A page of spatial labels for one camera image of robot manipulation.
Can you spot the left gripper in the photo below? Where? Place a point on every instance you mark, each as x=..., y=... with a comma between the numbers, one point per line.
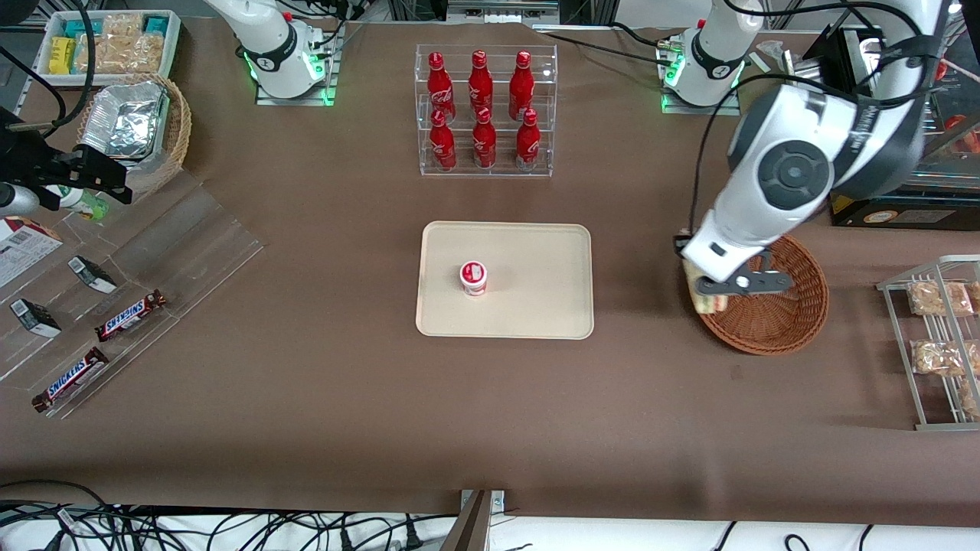
x=677, y=245

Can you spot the clear acrylic bottle rack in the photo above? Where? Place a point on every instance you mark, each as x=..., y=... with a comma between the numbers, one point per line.
x=501, y=164

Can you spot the red cola bottle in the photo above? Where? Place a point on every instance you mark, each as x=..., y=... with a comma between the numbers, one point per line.
x=484, y=143
x=442, y=145
x=521, y=86
x=438, y=88
x=527, y=144
x=480, y=84

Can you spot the clear plastic bag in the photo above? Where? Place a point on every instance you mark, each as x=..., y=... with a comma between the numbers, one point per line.
x=769, y=50

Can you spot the light wicker basket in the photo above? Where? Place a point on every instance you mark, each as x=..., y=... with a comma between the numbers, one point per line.
x=180, y=130

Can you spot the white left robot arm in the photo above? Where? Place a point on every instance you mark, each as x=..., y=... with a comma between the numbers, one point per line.
x=796, y=168

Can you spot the silver metal box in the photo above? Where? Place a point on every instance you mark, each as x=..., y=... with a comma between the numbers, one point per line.
x=800, y=65

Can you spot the teal snack packet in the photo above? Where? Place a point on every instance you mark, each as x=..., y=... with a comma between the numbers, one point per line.
x=80, y=27
x=156, y=24

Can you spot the red sausage skewer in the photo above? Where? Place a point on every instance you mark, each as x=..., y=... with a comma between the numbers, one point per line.
x=961, y=70

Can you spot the cream plastic tray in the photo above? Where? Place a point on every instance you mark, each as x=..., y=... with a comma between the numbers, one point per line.
x=536, y=283

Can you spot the yellow snack packet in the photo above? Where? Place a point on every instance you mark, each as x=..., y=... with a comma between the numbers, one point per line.
x=61, y=55

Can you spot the silver foil tray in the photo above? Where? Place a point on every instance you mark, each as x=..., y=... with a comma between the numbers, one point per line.
x=122, y=119

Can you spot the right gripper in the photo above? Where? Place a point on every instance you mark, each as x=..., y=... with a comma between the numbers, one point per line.
x=29, y=164

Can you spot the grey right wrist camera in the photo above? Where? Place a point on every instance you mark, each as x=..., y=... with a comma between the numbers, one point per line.
x=15, y=200

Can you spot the clear brown snack bag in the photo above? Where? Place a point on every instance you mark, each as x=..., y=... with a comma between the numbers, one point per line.
x=971, y=399
x=938, y=358
x=940, y=298

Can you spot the clear acrylic stepped stand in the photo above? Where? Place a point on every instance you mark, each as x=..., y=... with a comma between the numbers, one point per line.
x=191, y=245

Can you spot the white plastic bin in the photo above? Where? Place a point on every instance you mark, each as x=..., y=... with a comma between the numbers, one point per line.
x=172, y=46

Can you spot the red white barcode box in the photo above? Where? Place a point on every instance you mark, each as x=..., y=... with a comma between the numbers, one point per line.
x=23, y=249

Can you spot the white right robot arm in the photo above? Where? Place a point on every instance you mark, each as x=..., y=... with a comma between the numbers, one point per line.
x=268, y=46

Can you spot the triangle sandwich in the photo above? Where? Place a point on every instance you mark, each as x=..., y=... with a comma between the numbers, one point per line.
x=708, y=302

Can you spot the black aluminium frame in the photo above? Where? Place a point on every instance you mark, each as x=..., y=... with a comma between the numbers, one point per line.
x=582, y=9

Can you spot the brown round wicker basket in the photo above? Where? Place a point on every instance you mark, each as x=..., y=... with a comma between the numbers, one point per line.
x=773, y=321

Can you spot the small black carton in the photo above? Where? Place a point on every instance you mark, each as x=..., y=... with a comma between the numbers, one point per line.
x=92, y=275
x=35, y=317

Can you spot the red white yoghurt cup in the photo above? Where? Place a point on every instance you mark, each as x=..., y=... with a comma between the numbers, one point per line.
x=474, y=277

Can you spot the green white-capped bottle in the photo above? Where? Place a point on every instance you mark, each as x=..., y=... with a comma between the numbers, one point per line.
x=84, y=205

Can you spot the black yellow food warmer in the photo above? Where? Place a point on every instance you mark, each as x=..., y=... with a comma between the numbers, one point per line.
x=919, y=210

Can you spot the aluminium profile bracket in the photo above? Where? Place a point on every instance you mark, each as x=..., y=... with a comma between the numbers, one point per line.
x=471, y=524

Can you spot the clear cracker bag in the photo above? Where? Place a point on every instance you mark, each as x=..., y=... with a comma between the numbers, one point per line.
x=122, y=25
x=122, y=53

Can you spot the Snickers chocolate bar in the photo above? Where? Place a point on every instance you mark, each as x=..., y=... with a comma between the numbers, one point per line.
x=130, y=315
x=70, y=379

